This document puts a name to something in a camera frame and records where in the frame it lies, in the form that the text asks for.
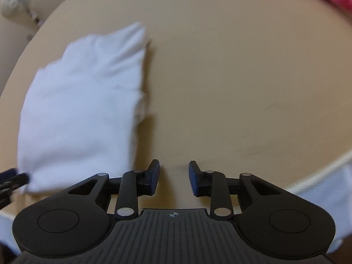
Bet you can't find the white tank top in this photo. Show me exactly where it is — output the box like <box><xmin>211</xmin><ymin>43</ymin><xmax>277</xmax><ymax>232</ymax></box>
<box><xmin>17</xmin><ymin>23</ymin><xmax>147</xmax><ymax>194</ymax></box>

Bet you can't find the light blue bed sheet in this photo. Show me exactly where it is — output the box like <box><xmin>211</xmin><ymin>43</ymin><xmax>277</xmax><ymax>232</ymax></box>
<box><xmin>1</xmin><ymin>163</ymin><xmax>351</xmax><ymax>263</ymax></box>

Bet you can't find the white wall fan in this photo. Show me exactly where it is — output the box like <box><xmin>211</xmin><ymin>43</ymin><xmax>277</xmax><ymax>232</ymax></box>
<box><xmin>1</xmin><ymin>0</ymin><xmax>42</xmax><ymax>28</ymax></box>

